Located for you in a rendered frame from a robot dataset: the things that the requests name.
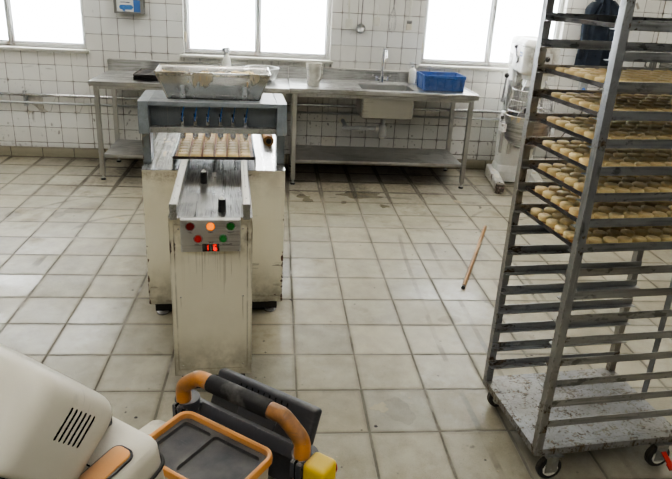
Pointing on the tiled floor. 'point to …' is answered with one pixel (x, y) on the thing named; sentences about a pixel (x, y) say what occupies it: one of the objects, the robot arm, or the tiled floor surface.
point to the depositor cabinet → (272, 286)
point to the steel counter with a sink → (381, 103)
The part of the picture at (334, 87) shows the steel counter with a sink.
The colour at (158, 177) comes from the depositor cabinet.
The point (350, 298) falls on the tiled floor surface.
